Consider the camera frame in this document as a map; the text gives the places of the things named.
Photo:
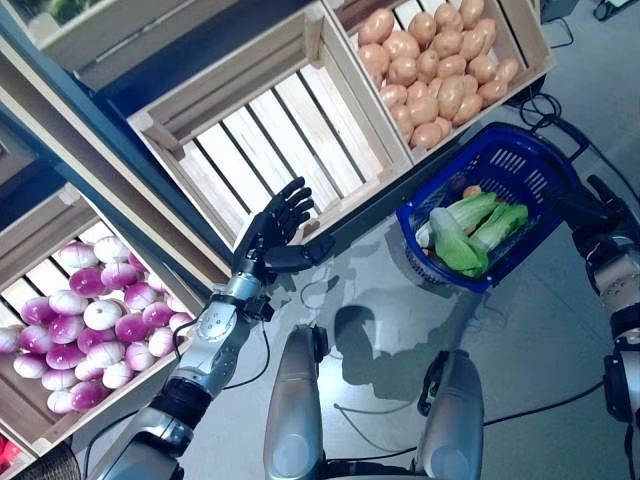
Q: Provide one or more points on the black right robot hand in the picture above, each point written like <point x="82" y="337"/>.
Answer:
<point x="600" y="220"/>

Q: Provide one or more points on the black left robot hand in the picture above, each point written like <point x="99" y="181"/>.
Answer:
<point x="270" y="230"/>

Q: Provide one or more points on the toy napa cabbage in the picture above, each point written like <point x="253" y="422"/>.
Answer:
<point x="457" y="250"/>
<point x="470" y="210"/>
<point x="505" y="220"/>

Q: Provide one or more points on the blue plastic shopping basket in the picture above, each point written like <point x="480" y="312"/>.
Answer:
<point x="440" y="275"/>

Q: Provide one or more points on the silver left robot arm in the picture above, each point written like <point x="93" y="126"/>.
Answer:
<point x="215" y="325"/>

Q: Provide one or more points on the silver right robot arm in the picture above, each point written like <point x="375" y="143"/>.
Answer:
<point x="615" y="285"/>

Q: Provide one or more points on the wood and black display stand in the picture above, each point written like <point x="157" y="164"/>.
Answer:
<point x="165" y="185"/>

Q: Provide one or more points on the purple and white onion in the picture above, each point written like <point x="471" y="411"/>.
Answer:
<point x="59" y="379"/>
<point x="65" y="356"/>
<point x="31" y="365"/>
<point x="96" y="340"/>
<point x="66" y="329"/>
<point x="87" y="281"/>
<point x="140" y="296"/>
<point x="140" y="356"/>
<point x="35" y="339"/>
<point x="106" y="354"/>
<point x="158" y="314"/>
<point x="132" y="328"/>
<point x="89" y="396"/>
<point x="176" y="304"/>
<point x="157" y="282"/>
<point x="161" y="341"/>
<point x="38" y="311"/>
<point x="137" y="262"/>
<point x="119" y="276"/>
<point x="181" y="321"/>
<point x="69" y="303"/>
<point x="90" y="370"/>
<point x="61" y="401"/>
<point x="78" y="255"/>
<point x="112" y="250"/>
<point x="118" y="375"/>

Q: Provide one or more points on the small orange toy vegetable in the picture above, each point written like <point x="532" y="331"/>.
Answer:
<point x="472" y="191"/>

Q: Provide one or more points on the silver left robot leg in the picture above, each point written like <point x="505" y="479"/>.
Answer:
<point x="295" y="400"/>

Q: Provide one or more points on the brown toy potato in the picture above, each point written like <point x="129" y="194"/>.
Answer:
<point x="422" y="30"/>
<point x="446" y="44"/>
<point x="482" y="68"/>
<point x="373" y="59"/>
<point x="376" y="27"/>
<point x="448" y="17"/>
<point x="451" y="96"/>
<point x="507" y="70"/>
<point x="472" y="12"/>
<point x="472" y="45"/>
<point x="428" y="65"/>
<point x="426" y="135"/>
<point x="423" y="110"/>
<point x="401" y="45"/>
<point x="402" y="71"/>
<point x="467" y="110"/>

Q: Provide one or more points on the mostly white onion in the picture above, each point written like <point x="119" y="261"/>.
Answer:
<point x="102" y="315"/>

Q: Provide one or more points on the wide wooden slat crate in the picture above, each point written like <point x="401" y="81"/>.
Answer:
<point x="150" y="50"/>

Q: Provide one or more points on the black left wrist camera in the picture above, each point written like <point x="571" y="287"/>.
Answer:
<point x="260" y="307"/>

